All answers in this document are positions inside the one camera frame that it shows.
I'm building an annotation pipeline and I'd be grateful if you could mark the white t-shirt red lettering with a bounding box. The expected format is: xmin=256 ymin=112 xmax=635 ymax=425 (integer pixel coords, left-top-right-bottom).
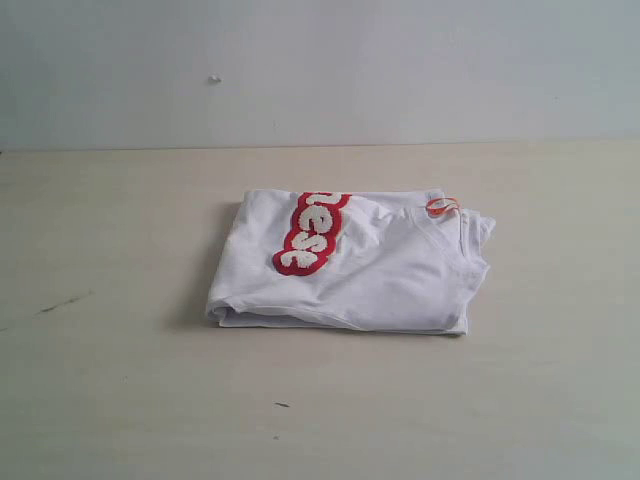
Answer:
xmin=206 ymin=189 xmax=495 ymax=336

